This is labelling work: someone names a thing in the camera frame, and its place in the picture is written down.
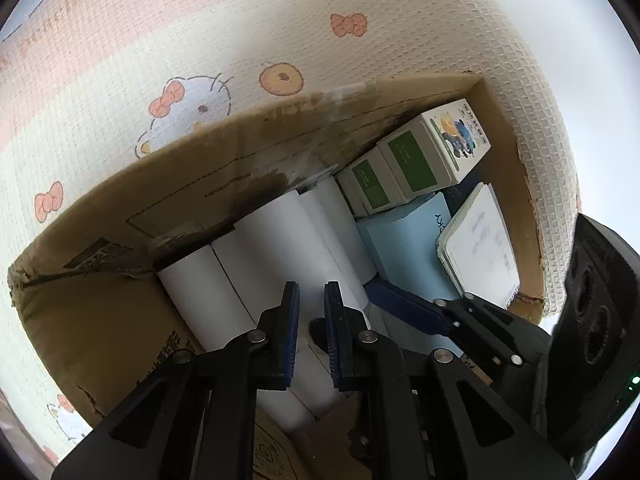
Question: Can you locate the green label box cartoon print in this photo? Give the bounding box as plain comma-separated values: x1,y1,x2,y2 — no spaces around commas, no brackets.
376,100,494,197

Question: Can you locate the pink cat printed bed sheet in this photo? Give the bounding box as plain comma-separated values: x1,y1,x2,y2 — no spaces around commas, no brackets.
0,0,584,467

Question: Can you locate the white paper roll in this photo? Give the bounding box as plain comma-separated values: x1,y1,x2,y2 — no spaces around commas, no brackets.
299,177,379,284
211,192,371,341

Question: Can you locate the white booklet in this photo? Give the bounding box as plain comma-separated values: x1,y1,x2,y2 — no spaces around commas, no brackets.
436,182,522,309

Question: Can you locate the brown cardboard box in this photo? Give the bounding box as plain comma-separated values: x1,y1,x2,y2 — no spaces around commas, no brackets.
7,72,547,480

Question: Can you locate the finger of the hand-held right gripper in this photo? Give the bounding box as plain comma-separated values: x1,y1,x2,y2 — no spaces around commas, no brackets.
365,279,547,362

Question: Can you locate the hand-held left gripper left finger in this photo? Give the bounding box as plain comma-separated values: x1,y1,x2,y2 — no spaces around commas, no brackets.
52,282,301,480

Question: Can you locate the light blue box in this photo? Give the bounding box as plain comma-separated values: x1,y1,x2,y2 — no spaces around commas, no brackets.
356,192,474,302

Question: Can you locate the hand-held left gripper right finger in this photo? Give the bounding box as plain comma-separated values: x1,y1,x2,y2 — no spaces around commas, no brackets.
324,282,577,480

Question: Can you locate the white cardboard tube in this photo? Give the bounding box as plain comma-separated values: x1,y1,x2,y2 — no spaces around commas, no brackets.
157,247,261,354

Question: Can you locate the small green label box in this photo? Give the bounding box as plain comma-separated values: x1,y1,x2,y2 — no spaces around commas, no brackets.
334,150,409,219

